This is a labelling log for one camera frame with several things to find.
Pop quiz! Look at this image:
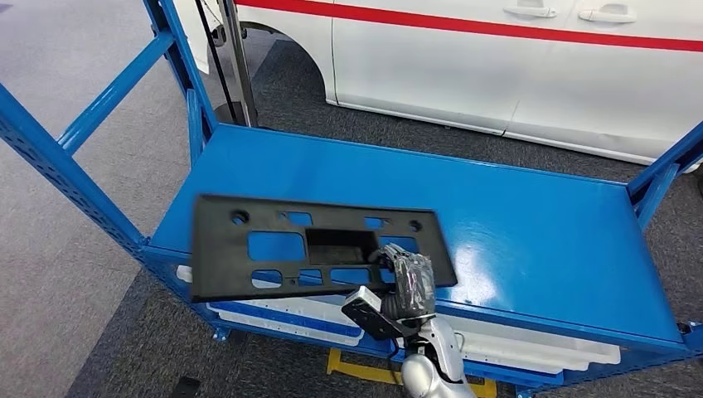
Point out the black flat robot part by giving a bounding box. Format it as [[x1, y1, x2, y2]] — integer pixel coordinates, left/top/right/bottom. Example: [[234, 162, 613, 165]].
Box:
[[168, 376, 202, 398]]

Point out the black plastic panel with cutouts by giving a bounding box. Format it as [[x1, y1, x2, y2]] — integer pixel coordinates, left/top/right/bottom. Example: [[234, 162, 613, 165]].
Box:
[[189, 193, 459, 304]]

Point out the blue metal shelf rack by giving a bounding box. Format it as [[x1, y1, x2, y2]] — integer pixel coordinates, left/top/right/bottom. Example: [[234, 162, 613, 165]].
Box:
[[0, 0, 703, 398]]

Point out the blue plastic bin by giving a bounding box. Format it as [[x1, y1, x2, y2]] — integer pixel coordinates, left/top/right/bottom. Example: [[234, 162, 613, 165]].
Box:
[[463, 359, 565, 386], [207, 300, 365, 339]]

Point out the white plastic bin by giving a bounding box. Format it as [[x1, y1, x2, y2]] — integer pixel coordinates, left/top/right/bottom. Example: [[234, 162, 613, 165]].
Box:
[[210, 308, 362, 347], [175, 265, 358, 329], [460, 346, 593, 376], [439, 315, 622, 367]]

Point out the white car with red stripe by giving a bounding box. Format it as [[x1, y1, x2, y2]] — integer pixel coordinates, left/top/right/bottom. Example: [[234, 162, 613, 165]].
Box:
[[172, 0, 703, 166]]

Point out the silver metal post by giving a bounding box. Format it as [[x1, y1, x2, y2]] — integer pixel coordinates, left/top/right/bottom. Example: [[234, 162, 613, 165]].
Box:
[[218, 0, 260, 129]]

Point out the thin black pole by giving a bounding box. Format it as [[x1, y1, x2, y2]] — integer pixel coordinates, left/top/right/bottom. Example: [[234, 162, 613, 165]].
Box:
[[193, 0, 241, 126]]

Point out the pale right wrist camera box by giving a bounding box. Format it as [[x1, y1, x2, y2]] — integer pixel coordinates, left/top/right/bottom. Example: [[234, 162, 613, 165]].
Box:
[[340, 285, 421, 342]]

